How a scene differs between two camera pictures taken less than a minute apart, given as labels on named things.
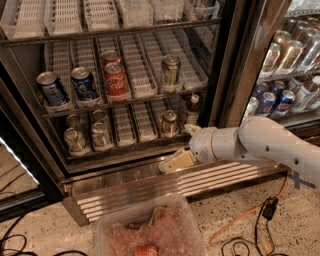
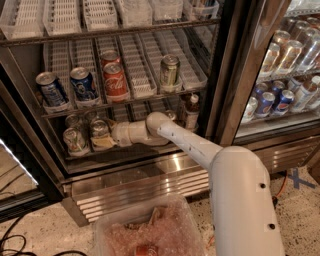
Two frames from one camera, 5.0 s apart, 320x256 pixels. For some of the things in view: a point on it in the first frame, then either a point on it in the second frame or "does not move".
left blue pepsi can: (52, 90) does not move
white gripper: (201, 145) → (120, 132)
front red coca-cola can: (117, 86) does not move
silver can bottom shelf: (100, 114) → (91, 115)
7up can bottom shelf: (101, 137) does not move
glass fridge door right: (266, 63) does not move
